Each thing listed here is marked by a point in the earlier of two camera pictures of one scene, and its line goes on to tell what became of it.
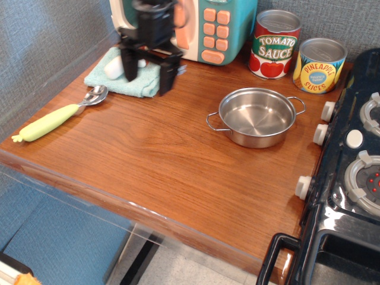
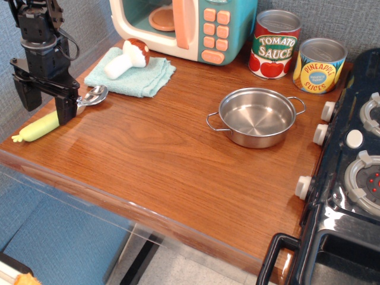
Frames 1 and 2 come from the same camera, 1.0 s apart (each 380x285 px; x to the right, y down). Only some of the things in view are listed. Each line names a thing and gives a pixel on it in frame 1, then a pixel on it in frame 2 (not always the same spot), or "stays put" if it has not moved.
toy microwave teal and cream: x=206 y=31 stays put
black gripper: x=155 y=21 to x=48 y=65
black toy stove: x=339 y=240 stays put
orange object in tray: x=26 y=279 stays put
